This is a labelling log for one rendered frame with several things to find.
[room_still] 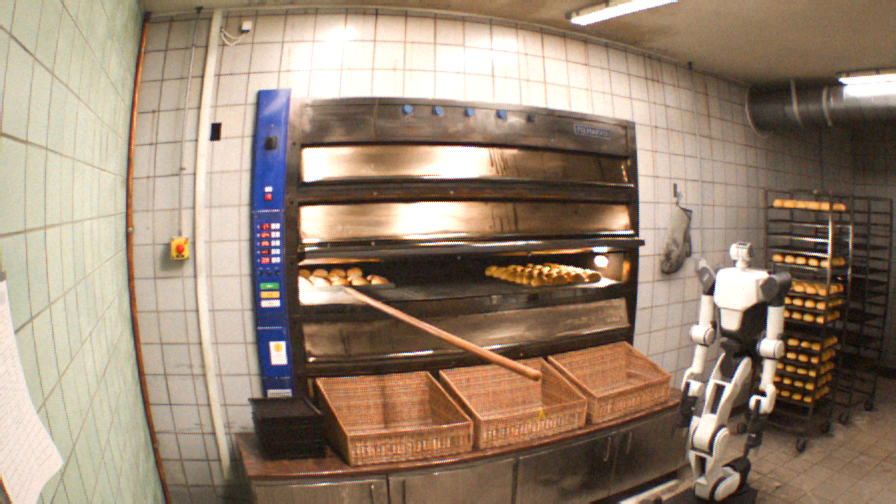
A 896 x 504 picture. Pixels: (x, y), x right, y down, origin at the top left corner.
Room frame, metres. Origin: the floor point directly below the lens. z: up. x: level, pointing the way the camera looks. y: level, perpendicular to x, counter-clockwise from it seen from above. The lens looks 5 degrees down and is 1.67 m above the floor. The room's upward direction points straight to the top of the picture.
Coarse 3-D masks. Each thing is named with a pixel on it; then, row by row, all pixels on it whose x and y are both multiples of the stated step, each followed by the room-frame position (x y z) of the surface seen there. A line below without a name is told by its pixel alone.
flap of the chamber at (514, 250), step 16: (304, 256) 2.74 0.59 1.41; (320, 256) 2.74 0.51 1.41; (336, 256) 2.76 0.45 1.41; (352, 256) 2.79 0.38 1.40; (368, 256) 2.82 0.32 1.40; (384, 256) 2.86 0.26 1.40; (400, 256) 2.91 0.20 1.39; (416, 256) 2.97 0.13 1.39; (432, 256) 3.02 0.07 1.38; (448, 256) 3.08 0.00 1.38; (464, 256) 3.14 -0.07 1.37; (480, 256) 3.20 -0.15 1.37; (496, 256) 3.27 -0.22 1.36
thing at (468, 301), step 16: (560, 288) 3.43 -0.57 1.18; (576, 288) 3.42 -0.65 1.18; (592, 288) 3.45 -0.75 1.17; (608, 288) 3.50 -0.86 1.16; (624, 288) 3.55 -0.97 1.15; (304, 304) 2.90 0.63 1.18; (320, 304) 2.92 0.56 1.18; (336, 304) 2.94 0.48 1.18; (352, 304) 2.95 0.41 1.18; (368, 304) 2.97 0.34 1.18; (400, 304) 3.03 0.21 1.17; (416, 304) 3.06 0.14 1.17; (432, 304) 3.09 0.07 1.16; (448, 304) 3.12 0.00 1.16; (464, 304) 3.15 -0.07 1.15; (480, 304) 3.19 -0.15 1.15
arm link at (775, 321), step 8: (768, 312) 2.28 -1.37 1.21; (776, 312) 2.24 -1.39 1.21; (768, 320) 2.28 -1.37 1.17; (776, 320) 2.24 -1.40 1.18; (768, 328) 2.27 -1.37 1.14; (776, 328) 2.24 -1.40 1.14; (768, 336) 2.27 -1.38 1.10; (776, 336) 2.24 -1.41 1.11; (784, 336) 2.24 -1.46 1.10; (776, 344) 2.21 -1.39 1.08; (784, 344) 2.24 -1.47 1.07; (776, 352) 2.19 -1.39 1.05
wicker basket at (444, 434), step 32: (320, 384) 2.77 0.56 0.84; (352, 384) 2.89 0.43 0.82; (384, 384) 2.95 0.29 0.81; (416, 384) 3.01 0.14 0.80; (352, 416) 2.84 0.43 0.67; (384, 416) 2.90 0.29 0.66; (416, 416) 2.96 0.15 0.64; (448, 416) 2.84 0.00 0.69; (352, 448) 2.60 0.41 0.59; (384, 448) 2.63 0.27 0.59; (416, 448) 2.53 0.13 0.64; (448, 448) 2.58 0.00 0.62
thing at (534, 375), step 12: (348, 288) 3.24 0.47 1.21; (372, 300) 2.91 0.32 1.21; (396, 312) 2.65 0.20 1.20; (420, 324) 2.42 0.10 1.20; (444, 336) 2.24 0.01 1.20; (468, 348) 2.07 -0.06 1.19; (480, 348) 2.03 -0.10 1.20; (492, 360) 1.93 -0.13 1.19; (504, 360) 1.88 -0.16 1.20; (516, 372) 1.80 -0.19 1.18; (528, 372) 1.75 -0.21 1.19
